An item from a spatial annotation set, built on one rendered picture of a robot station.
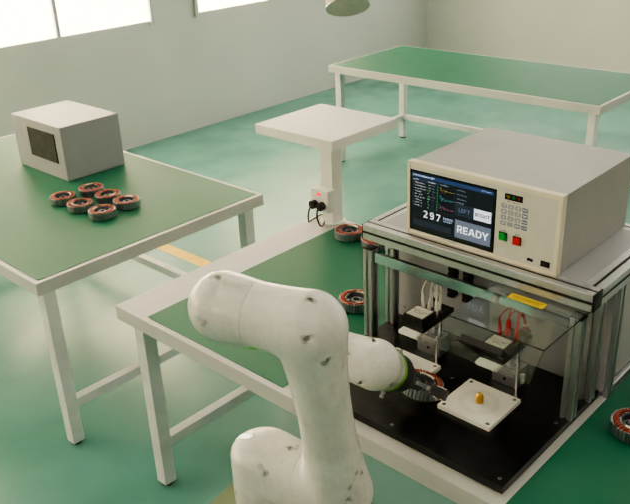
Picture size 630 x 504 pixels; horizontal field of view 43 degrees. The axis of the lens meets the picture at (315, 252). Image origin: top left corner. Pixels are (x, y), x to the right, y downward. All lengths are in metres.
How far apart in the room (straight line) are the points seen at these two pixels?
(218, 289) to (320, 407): 0.26
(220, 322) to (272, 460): 0.37
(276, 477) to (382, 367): 0.31
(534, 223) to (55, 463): 2.11
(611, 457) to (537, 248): 0.51
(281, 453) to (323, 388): 0.29
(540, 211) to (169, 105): 5.47
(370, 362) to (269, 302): 0.43
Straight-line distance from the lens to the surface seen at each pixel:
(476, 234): 2.03
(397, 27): 9.30
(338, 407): 1.35
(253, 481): 1.58
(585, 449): 2.02
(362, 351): 1.65
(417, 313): 2.16
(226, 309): 1.29
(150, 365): 2.76
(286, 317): 1.23
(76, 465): 3.27
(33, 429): 3.52
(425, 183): 2.07
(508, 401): 2.08
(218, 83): 7.43
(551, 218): 1.91
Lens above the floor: 1.98
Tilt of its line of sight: 25 degrees down
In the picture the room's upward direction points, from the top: 2 degrees counter-clockwise
